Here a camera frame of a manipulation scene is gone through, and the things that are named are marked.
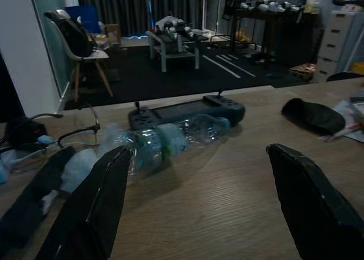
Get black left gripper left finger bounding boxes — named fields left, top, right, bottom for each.
left=36, top=145, right=134, bottom=260

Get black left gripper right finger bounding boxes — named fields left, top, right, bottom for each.
left=265, top=143, right=364, bottom=260

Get white crumpled tissue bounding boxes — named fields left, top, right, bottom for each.
left=42, top=148, right=100, bottom=215

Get flat black strip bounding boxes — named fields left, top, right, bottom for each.
left=0, top=145, right=77, bottom=246

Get small blue tissue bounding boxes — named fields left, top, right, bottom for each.
left=38, top=134, right=54, bottom=146

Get red white pen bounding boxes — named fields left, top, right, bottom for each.
left=323, top=122, right=359, bottom=143

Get black fabric pouch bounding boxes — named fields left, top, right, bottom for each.
left=281, top=97, right=346, bottom=136

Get large blue tissue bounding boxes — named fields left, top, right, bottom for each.
left=0, top=149, right=18, bottom=185

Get black power adapter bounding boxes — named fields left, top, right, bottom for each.
left=5, top=119, right=48, bottom=147

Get crushed clear plastic bottle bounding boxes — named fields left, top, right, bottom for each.
left=100, top=115, right=233, bottom=184

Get white paper sheets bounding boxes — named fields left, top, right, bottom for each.
left=320, top=96, right=364, bottom=145

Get dark handheld game console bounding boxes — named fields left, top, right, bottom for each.
left=127, top=89, right=246, bottom=130

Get black chair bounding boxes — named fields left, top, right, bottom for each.
left=325, top=71, right=364, bottom=83

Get wooden crate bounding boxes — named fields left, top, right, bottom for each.
left=288, top=62, right=319, bottom=81

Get white shell chair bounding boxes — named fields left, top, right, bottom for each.
left=52, top=14, right=115, bottom=103

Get grey drawer cabinet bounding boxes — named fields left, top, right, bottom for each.
left=312, top=10, right=362, bottom=84

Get small cardboard box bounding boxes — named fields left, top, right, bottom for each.
left=103, top=23, right=122, bottom=47

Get white low bench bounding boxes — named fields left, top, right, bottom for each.
left=145, top=30, right=201, bottom=73

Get black backpack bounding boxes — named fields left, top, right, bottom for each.
left=43, top=9, right=95, bottom=58

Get blue board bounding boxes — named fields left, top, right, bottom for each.
left=64, top=5, right=101, bottom=35

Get dark wooden side table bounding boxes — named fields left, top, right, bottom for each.
left=232, top=7, right=322, bottom=71

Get white robot parts pile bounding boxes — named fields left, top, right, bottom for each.
left=154, top=13, right=206, bottom=42

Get dark curtain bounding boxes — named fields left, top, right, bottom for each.
left=76, top=0, right=206, bottom=39

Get black frame eyeglasses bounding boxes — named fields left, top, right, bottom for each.
left=56, top=104, right=102, bottom=149

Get black table cable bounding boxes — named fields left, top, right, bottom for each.
left=0, top=112, right=64, bottom=155

